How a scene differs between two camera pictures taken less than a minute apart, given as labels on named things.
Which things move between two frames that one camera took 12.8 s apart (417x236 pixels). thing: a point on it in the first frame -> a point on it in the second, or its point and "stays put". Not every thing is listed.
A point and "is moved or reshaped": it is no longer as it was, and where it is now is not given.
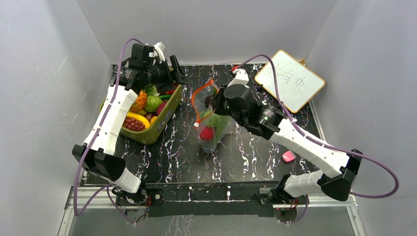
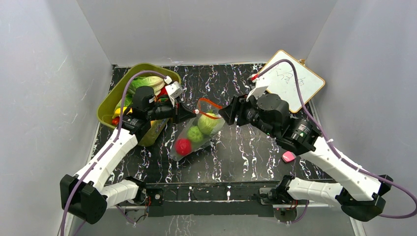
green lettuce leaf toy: (220, 123) -> (207, 124)
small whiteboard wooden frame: (298, 83) stays put
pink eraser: (288, 156) stays put
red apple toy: (207, 133) -> (183, 146)
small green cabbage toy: (212, 119) -> (194, 134)
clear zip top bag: (212, 127) -> (207, 121)
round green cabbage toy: (153, 102) is moved or reshaped
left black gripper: (168, 84) -> (181, 111)
